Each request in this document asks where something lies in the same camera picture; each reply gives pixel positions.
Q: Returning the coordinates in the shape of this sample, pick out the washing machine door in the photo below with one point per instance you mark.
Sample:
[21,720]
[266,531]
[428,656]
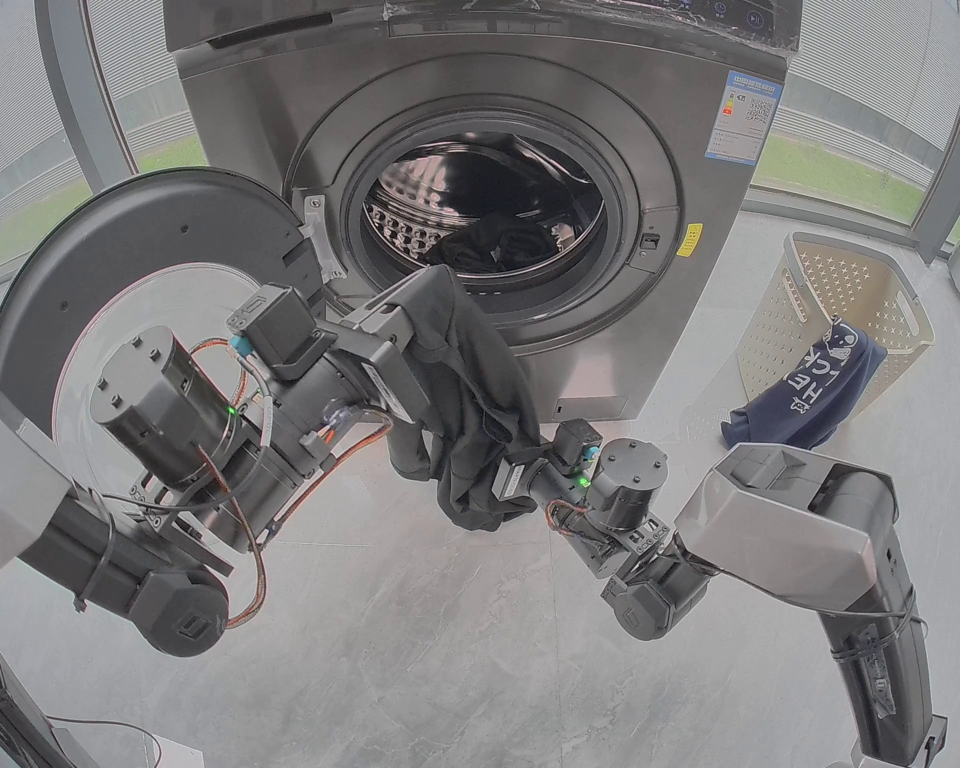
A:
[150,225]

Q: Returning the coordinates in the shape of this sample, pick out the black garment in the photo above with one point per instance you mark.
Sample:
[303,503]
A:
[469,390]

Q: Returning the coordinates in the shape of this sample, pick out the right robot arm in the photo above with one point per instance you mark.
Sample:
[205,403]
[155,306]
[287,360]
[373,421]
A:
[780,517]

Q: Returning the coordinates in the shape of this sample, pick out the grey washing machine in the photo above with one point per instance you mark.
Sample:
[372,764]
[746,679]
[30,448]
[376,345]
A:
[660,150]

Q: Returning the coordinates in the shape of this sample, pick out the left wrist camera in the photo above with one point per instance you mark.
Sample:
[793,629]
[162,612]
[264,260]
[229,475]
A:
[281,322]

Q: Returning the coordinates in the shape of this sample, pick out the cream laundry basket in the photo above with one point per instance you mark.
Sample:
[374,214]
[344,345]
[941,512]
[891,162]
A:
[825,300]

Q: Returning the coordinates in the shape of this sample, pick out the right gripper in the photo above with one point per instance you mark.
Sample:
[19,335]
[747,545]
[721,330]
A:
[529,487]

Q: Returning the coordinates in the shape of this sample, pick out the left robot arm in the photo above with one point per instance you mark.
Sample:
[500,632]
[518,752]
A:
[161,409]

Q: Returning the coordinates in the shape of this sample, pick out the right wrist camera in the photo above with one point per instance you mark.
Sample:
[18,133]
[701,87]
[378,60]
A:
[576,442]

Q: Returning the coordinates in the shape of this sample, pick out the dark blue T-shirt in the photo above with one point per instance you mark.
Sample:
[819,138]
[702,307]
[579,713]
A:
[806,397]

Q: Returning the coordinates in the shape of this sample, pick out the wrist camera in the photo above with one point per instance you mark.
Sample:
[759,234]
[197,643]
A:
[281,322]
[576,442]

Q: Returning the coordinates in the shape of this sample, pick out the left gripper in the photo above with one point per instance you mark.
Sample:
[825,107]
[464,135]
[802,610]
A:
[375,360]

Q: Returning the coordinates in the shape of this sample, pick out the heap of dark clothes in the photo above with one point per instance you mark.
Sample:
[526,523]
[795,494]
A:
[495,244]

